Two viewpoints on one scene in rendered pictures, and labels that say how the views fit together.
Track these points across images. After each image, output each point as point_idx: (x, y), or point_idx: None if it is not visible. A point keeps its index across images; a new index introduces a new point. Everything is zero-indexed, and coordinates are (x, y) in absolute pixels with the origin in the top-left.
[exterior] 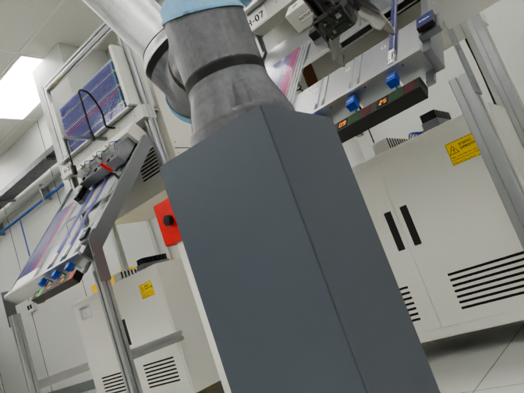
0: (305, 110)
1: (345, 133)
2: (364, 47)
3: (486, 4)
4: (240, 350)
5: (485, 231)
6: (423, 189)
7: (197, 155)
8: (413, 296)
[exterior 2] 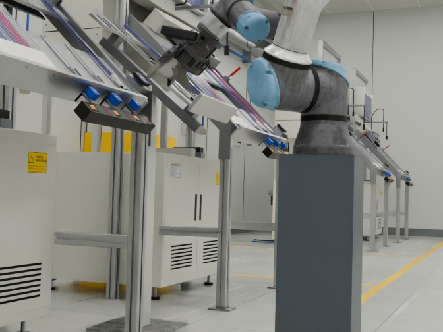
0: (55, 62)
1: (116, 122)
2: None
3: (200, 112)
4: (354, 263)
5: (26, 238)
6: (4, 180)
7: (358, 162)
8: None
